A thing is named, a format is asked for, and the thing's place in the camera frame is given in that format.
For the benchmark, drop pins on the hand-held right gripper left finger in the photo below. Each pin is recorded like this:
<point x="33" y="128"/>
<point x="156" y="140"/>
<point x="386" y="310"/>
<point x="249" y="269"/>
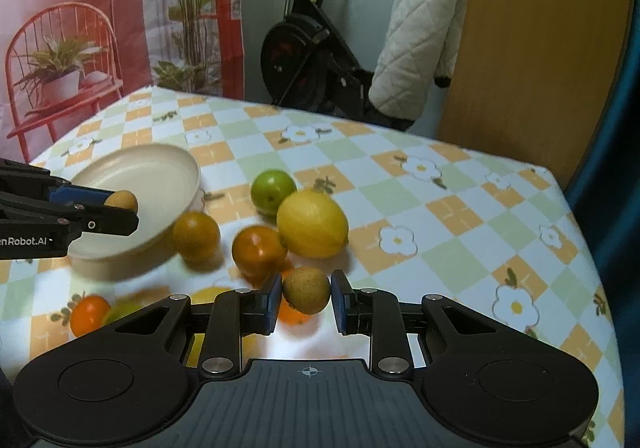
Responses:
<point x="272" y="304"/>

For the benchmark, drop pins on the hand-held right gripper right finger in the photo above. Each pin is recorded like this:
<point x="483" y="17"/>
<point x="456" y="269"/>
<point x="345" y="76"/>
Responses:
<point x="340" y="304"/>

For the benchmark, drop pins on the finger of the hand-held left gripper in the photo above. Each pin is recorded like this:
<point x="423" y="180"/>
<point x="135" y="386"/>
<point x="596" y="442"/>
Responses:
<point x="75" y="193"/>
<point x="112" y="221"/>

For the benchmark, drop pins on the small brown fruit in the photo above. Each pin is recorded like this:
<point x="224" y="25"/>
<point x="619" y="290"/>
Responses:
<point x="124" y="200"/>

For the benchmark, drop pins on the brown speckled fruit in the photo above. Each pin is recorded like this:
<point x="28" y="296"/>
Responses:
<point x="306" y="290"/>

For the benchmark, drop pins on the dark orange tangerine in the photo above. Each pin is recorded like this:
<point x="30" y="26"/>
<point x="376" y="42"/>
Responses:
<point x="196" y="235"/>
<point x="259" y="250"/>

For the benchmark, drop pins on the cream bowl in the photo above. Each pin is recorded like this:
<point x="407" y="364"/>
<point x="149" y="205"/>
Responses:
<point x="150" y="178"/>

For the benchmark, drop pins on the yellow-green round fruit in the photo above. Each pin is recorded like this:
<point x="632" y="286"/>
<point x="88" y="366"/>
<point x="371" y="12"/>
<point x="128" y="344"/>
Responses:
<point x="122" y="309"/>

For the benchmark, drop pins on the small orange-red fruit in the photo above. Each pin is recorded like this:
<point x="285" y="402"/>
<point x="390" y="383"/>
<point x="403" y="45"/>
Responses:
<point x="89" y="314"/>

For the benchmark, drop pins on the green round fruit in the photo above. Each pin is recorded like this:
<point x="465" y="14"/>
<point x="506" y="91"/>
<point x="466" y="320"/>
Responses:
<point x="270" y="190"/>

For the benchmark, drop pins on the bright orange fruit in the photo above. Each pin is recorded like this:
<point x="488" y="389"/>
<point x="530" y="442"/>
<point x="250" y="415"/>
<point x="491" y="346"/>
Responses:
<point x="292" y="318"/>

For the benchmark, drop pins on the yellow fruit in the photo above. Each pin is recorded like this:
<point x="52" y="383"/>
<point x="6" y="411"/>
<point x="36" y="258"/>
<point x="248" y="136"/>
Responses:
<point x="210" y="295"/>

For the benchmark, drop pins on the large yellow lemon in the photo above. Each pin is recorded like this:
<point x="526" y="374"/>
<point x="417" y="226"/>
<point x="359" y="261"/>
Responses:
<point x="312" y="223"/>

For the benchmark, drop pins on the checkered flower tablecloth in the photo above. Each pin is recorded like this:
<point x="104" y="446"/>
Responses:
<point x="450" y="228"/>

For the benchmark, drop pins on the black exercise bike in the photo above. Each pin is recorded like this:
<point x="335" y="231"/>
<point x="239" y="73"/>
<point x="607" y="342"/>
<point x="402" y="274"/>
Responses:
<point x="295" y="58"/>

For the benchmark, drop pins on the white quilted blanket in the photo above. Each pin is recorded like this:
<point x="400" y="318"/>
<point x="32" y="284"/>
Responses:
<point x="420" y="28"/>

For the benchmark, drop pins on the dark blue curtain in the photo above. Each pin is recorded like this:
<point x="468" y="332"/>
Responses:
<point x="610" y="178"/>

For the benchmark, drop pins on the wooden board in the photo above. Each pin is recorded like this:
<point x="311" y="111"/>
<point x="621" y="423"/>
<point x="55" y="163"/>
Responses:
<point x="525" y="53"/>

